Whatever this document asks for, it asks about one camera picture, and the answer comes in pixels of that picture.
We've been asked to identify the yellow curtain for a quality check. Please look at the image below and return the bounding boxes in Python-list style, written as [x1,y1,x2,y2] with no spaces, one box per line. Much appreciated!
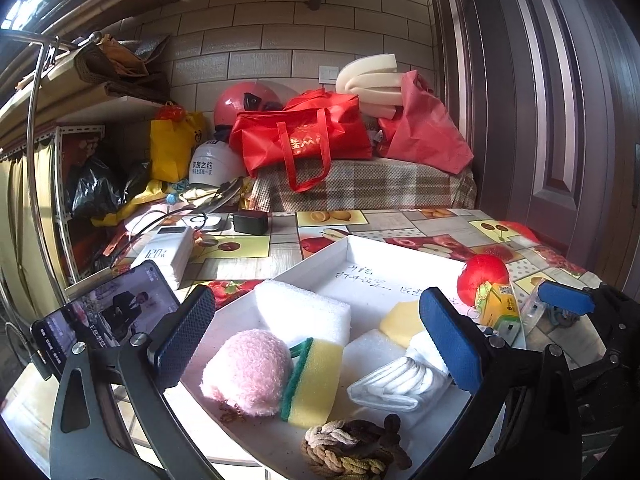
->
[0,145,66,321]

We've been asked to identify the white power bank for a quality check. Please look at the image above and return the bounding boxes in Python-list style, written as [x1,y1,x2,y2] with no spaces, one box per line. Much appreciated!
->
[130,226,196,288]

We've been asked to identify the white metal shelf rack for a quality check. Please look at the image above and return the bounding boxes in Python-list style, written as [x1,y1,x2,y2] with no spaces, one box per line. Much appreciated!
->
[50,122,111,281]

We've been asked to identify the red cloth bag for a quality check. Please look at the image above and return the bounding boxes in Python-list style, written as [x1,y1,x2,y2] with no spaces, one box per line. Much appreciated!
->
[377,71,475,176]

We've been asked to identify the pink helmet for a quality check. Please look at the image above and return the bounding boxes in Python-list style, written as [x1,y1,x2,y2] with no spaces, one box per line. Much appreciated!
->
[214,81,283,128]

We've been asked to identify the white round charger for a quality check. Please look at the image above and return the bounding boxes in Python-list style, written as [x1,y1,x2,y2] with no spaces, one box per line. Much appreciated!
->
[192,214,230,233]

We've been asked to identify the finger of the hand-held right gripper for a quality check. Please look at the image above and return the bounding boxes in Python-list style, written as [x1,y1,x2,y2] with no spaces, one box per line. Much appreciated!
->
[539,280,640,356]
[572,347,640,397]

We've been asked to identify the white tray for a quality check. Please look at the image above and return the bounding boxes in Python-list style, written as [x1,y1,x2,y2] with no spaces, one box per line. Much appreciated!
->
[177,234,506,480]

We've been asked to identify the yellow bag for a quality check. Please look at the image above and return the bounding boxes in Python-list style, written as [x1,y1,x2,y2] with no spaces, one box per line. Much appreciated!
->
[150,102,207,183]

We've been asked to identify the braided rope knot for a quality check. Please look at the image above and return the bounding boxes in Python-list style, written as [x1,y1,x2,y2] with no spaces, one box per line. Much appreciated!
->
[301,414,413,478]

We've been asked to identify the green and yellow sponge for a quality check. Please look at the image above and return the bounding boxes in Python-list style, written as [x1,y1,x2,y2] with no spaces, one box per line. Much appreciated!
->
[280,337,345,428]

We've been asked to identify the red tote bag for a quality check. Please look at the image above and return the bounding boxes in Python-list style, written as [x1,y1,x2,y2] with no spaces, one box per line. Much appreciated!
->
[229,89,375,193]

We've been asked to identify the clear plastic packet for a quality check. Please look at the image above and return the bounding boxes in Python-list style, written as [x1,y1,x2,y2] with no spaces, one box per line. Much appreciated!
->
[520,285,551,331]

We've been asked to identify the black smartphone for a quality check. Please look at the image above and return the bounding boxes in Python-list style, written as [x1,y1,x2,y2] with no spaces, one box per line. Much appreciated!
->
[31,260,181,381]

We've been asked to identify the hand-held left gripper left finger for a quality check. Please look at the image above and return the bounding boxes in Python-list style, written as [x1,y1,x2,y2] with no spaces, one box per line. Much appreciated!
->
[49,284,223,480]

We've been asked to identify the wooden board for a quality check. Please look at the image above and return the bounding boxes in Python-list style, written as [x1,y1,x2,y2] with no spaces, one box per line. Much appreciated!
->
[0,80,166,146]

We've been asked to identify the black plastic bag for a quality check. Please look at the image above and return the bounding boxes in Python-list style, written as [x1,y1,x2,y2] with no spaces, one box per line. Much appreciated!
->
[65,152,151,221]

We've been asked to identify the brown door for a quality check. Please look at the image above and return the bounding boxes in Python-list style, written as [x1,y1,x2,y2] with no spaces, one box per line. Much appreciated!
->
[425,0,640,291]

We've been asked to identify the pink plush toy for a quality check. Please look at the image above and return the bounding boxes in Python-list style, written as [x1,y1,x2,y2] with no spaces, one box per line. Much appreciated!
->
[200,329,293,418]

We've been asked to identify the thick white foam block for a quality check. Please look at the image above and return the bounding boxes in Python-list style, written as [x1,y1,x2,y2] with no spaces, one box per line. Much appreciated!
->
[255,280,352,348]

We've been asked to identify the red plush ball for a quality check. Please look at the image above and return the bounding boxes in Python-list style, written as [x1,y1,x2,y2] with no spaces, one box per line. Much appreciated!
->
[457,254,511,307]

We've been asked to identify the cream foam roll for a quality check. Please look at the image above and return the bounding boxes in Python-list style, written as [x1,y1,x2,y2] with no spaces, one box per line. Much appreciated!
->
[335,52,405,117]

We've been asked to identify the brown paper bags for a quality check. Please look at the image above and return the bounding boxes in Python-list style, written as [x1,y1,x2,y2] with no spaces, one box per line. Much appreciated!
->
[75,34,173,103]

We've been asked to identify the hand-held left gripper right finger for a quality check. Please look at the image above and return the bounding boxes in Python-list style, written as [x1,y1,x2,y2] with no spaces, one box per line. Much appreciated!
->
[419,286,611,480]

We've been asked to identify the white helmet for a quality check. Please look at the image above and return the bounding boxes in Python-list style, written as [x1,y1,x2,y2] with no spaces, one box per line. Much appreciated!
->
[187,141,246,188]

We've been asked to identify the plain yellow sponge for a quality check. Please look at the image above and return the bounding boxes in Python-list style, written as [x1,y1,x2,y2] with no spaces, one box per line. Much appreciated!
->
[379,301,428,348]

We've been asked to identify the thin white foam piece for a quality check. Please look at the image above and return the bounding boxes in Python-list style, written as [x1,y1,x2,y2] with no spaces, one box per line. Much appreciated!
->
[344,329,416,381]

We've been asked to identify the yellow green packet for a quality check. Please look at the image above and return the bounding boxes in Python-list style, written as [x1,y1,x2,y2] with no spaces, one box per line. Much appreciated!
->
[479,282,521,333]

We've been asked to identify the white towel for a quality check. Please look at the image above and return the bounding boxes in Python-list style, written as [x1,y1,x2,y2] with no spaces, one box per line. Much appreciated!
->
[346,332,468,413]

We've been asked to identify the plaid covered bench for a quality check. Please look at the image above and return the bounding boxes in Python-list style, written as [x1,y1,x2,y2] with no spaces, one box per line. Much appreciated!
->
[249,157,478,213]

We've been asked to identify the black power adapter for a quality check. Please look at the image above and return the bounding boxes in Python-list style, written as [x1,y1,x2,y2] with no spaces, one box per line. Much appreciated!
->
[232,210,269,235]

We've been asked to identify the chrome tube rack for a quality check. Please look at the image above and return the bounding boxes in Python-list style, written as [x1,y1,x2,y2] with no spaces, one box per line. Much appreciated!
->
[0,30,106,291]

